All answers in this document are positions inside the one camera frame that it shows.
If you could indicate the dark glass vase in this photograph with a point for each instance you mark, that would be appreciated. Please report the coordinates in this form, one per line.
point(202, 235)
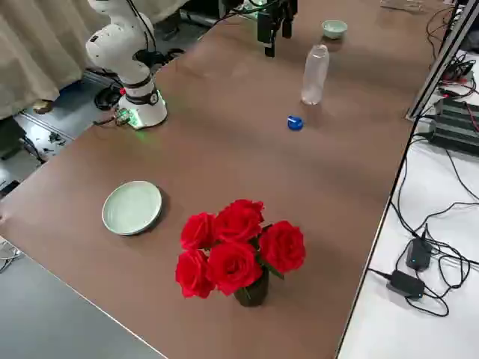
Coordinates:
point(254, 293)

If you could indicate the pale green ceramic plate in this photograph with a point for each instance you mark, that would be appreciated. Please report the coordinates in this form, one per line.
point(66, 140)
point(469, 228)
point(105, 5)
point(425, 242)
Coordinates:
point(131, 207)

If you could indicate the thick aluminium frame post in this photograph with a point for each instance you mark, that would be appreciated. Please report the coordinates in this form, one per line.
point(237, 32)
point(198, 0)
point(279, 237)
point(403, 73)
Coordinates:
point(436, 71)

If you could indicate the beige curtain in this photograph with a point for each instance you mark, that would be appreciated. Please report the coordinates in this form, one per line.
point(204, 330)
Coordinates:
point(37, 45)

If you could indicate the black power adapter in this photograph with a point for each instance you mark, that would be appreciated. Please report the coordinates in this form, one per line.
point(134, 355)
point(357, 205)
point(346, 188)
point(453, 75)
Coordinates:
point(418, 255)
point(406, 285)

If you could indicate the black finned power unit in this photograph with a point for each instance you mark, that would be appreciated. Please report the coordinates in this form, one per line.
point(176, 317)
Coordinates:
point(454, 127)

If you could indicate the small green circuit board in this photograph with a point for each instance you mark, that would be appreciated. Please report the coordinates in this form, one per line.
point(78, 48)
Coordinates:
point(122, 116)

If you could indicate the large transparent plastic bottle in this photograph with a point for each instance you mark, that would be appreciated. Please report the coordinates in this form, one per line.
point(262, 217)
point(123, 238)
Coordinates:
point(315, 75)

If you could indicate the blue bottle cap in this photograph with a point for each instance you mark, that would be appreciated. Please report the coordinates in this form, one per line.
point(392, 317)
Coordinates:
point(295, 123)

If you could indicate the red artificial rose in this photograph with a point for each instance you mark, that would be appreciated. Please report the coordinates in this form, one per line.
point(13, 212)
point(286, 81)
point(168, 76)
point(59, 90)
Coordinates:
point(282, 247)
point(239, 220)
point(197, 232)
point(192, 275)
point(234, 269)

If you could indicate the pale green ceramic bowl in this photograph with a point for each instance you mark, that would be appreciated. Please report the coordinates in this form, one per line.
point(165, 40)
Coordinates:
point(334, 29)

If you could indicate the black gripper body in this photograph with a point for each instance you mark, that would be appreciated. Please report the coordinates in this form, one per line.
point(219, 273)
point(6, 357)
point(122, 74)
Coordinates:
point(280, 6)

